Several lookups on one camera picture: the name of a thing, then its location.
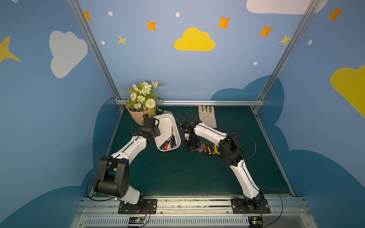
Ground tan flower pot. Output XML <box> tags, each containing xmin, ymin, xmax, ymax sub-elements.
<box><xmin>127</xmin><ymin>109</ymin><xmax>156</xmax><ymax>125</ymax></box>

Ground left small circuit board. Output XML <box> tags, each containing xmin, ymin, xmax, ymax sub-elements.
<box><xmin>128</xmin><ymin>217</ymin><xmax>144</xmax><ymax>226</ymax></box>

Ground horizontal aluminium frame rail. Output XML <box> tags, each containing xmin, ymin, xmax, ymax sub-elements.
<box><xmin>115</xmin><ymin>99</ymin><xmax>265</xmax><ymax>106</ymax></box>

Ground black ribbed handle screwdriver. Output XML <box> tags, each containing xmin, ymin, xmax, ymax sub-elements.
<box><xmin>159</xmin><ymin>140</ymin><xmax>168</xmax><ymax>150</ymax></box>

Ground aluminium frame post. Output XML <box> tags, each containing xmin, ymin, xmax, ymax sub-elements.
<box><xmin>257</xmin><ymin>0</ymin><xmax>320</xmax><ymax>103</ymax></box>
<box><xmin>68</xmin><ymin>0</ymin><xmax>121</xmax><ymax>100</ymax></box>

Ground front aluminium mounting rail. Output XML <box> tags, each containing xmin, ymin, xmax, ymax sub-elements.
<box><xmin>71</xmin><ymin>193</ymin><xmax>317</xmax><ymax>228</ymax></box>

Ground black yellow striped screwdriver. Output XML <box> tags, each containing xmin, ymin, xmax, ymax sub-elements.
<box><xmin>205</xmin><ymin>141</ymin><xmax>212</xmax><ymax>155</ymax></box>

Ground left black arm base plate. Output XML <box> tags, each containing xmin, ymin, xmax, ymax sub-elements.
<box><xmin>118</xmin><ymin>199</ymin><xmax>158</xmax><ymax>214</ymax></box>

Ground right aluminium frame post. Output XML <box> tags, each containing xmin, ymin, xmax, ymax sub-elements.
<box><xmin>257</xmin><ymin>0</ymin><xmax>320</xmax><ymax>103</ymax></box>

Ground left aluminium frame post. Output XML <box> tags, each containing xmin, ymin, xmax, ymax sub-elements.
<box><xmin>68</xmin><ymin>0</ymin><xmax>121</xmax><ymax>100</ymax></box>

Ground red handle screwdriver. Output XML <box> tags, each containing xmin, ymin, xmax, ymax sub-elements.
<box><xmin>163</xmin><ymin>137</ymin><xmax>172</xmax><ymax>150</ymax></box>

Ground white green artificial flowers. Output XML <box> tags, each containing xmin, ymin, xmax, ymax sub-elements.
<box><xmin>125</xmin><ymin>80</ymin><xmax>162</xmax><ymax>115</ymax></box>

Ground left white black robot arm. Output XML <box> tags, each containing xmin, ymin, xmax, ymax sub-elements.
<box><xmin>92</xmin><ymin>115</ymin><xmax>161</xmax><ymax>205</ymax></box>

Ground small circuit board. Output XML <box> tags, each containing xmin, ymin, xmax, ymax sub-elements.
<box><xmin>128</xmin><ymin>217</ymin><xmax>144</xmax><ymax>226</ymax></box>
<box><xmin>248</xmin><ymin>217</ymin><xmax>263</xmax><ymax>228</ymax></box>

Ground right small circuit board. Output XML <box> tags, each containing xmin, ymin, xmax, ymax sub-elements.
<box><xmin>248</xmin><ymin>217</ymin><xmax>263</xmax><ymax>228</ymax></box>

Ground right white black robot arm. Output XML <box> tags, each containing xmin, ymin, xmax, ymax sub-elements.
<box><xmin>180</xmin><ymin>120</ymin><xmax>261</xmax><ymax>200</ymax></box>

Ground beige work glove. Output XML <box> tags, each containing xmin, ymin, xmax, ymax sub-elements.
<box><xmin>198</xmin><ymin>105</ymin><xmax>217</xmax><ymax>129</ymax></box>

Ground white plastic storage box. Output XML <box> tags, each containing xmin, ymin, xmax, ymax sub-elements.
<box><xmin>155</xmin><ymin>114</ymin><xmax>181</xmax><ymax>152</ymax></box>

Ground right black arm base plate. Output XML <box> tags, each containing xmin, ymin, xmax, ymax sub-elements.
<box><xmin>231</xmin><ymin>197</ymin><xmax>271</xmax><ymax>214</ymax></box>

